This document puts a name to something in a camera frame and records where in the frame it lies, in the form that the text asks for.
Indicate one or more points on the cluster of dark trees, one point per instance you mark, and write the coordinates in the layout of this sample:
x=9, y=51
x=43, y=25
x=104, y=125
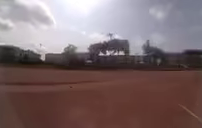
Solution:
x=117, y=45

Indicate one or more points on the tall mast with antennas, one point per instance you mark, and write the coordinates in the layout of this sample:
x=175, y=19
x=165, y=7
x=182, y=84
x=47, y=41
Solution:
x=110, y=36

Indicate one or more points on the small round tree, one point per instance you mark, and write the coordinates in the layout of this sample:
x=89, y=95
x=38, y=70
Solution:
x=70, y=50

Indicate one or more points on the dark leaning tree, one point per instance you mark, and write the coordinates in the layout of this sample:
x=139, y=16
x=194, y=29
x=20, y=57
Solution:
x=152, y=51

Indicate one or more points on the building with dark roof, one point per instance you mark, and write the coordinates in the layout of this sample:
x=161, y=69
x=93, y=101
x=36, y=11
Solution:
x=195, y=53

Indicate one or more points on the low dark building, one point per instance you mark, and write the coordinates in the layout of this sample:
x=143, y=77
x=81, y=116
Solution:
x=5, y=53

